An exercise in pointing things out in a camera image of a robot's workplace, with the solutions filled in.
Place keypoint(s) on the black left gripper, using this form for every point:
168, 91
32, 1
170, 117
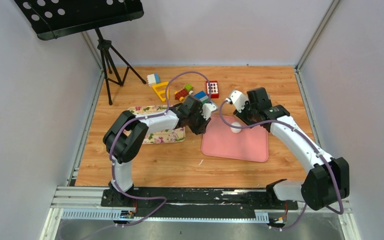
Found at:
202, 129

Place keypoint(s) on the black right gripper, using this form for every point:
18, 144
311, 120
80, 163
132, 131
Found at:
241, 115

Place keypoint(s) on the white dough ball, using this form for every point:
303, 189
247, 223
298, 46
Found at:
236, 127

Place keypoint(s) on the pink rectangular tray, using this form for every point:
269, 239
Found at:
250, 144

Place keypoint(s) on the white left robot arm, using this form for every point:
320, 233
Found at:
125, 137

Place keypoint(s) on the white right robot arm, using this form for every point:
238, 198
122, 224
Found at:
327, 178

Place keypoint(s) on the red toy brick car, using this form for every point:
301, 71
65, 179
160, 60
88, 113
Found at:
184, 93

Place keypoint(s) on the blue green white brick stack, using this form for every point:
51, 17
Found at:
203, 97

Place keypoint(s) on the red window toy brick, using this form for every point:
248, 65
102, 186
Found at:
212, 89

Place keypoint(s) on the white and blue toy block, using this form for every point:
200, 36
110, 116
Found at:
153, 79

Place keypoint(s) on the black tripod stand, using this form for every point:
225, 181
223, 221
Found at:
111, 73

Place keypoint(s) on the black perforated stand shelf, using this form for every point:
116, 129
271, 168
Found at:
52, 19

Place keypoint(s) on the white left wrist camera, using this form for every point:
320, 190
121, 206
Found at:
207, 109

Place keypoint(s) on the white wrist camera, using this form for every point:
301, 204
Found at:
207, 109
240, 101

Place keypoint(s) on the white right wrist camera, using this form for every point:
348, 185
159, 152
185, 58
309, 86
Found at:
240, 101

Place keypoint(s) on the yellow triangular toy frame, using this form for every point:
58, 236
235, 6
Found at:
162, 90

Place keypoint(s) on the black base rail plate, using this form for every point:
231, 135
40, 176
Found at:
197, 202

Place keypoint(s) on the white slotted cable duct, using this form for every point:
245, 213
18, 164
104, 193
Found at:
125, 215

